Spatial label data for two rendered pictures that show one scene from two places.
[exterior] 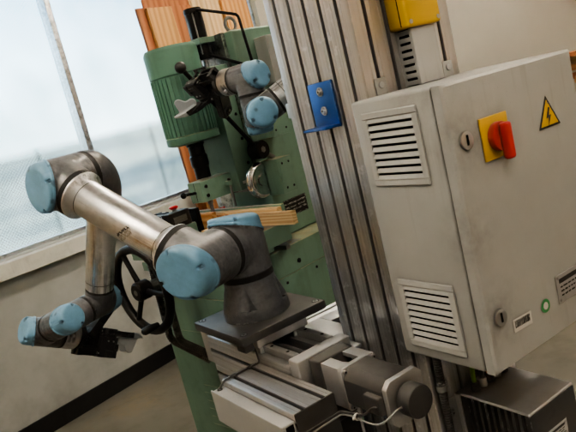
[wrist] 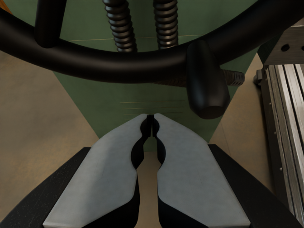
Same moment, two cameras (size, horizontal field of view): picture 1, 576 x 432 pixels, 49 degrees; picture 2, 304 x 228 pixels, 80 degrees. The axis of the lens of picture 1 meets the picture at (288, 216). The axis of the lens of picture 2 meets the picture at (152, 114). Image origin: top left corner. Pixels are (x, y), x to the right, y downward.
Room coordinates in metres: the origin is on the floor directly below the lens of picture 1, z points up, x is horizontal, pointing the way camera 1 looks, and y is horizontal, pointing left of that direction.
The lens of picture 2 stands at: (1.79, 0.56, 0.80)
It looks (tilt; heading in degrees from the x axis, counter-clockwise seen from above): 58 degrees down; 319
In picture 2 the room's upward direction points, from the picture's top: 5 degrees counter-clockwise
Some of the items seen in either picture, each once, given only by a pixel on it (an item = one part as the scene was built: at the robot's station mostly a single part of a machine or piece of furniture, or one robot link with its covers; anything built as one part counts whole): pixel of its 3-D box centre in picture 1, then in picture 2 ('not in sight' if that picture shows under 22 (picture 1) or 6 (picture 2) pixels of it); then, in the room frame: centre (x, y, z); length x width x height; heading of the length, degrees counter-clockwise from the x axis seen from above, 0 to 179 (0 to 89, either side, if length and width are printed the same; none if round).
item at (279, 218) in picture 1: (229, 221); not in sight; (2.08, 0.19, 0.92); 0.60 x 0.02 x 0.04; 44
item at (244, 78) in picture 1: (248, 77); not in sight; (1.76, 0.01, 1.34); 0.11 x 0.08 x 0.09; 44
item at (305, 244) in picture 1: (253, 255); not in sight; (2.21, 0.15, 0.76); 0.57 x 0.45 x 0.09; 134
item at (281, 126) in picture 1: (268, 114); not in sight; (2.17, -0.02, 1.22); 0.09 x 0.08 x 0.15; 134
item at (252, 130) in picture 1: (257, 113); not in sight; (1.74, 0.01, 1.24); 0.11 x 0.08 x 0.11; 5
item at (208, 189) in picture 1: (212, 189); not in sight; (2.14, 0.22, 1.03); 0.14 x 0.07 x 0.09; 134
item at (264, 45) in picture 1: (274, 58); not in sight; (2.25, -0.09, 1.40); 0.10 x 0.06 x 0.16; 134
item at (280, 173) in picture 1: (278, 175); not in sight; (2.14, 0.00, 1.02); 0.09 x 0.07 x 0.12; 44
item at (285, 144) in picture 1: (257, 135); not in sight; (2.33, 0.03, 1.16); 0.22 x 0.22 x 0.72; 44
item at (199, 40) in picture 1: (199, 34); not in sight; (2.23, 0.14, 1.53); 0.08 x 0.08 x 0.17; 44
